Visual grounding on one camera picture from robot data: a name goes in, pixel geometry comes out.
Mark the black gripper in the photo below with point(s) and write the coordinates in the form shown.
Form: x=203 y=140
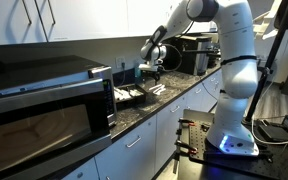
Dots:
x=151 y=73

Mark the black flat control box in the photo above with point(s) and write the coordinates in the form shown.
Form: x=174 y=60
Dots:
x=274 y=131

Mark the grey metal cart top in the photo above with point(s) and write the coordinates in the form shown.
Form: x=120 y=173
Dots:
x=197 y=115

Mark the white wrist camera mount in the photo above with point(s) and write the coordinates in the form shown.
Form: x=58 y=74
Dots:
x=148 y=67

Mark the black and silver coffee machine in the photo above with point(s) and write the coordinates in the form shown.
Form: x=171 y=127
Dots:
x=190 y=63

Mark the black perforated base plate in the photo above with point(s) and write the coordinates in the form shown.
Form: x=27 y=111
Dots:
x=197 y=140

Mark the cream plastic frame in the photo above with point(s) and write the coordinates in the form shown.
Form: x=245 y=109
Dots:
x=262 y=28

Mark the blue soap bottle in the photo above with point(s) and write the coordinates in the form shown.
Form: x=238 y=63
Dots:
x=137 y=72

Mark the white wall outlet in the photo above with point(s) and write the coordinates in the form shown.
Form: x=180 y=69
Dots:
x=120 y=61

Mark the black upright clamp bar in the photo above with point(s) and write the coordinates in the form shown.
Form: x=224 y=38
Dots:
x=176 y=156

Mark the black clamp with orange tip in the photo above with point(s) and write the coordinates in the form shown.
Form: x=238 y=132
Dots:
x=185 y=146
x=187 y=122

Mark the black cutlery tray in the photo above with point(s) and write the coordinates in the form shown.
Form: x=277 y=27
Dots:
x=134 y=102

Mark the black camera tripod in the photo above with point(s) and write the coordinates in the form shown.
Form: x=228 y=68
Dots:
x=270 y=56

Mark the stainless steel microwave oven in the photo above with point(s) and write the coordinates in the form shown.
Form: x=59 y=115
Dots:
x=34 y=116

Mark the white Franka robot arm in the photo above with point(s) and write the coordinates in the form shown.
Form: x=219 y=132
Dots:
x=237 y=73

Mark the clear bag of white spoons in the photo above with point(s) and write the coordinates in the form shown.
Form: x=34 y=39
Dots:
x=122 y=94

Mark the white lower cabinet door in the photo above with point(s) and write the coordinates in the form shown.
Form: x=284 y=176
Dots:
x=197 y=100
x=130 y=160
x=169 y=130

